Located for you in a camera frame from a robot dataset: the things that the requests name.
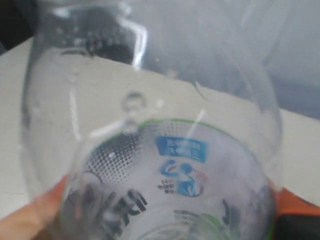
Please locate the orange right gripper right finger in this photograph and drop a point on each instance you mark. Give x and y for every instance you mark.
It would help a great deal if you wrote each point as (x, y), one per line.
(296, 218)

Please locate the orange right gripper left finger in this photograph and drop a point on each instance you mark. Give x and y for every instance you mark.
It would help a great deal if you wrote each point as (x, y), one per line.
(34, 220)

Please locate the clear plastic bottle white cap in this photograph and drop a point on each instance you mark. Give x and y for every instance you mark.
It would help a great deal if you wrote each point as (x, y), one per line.
(149, 156)

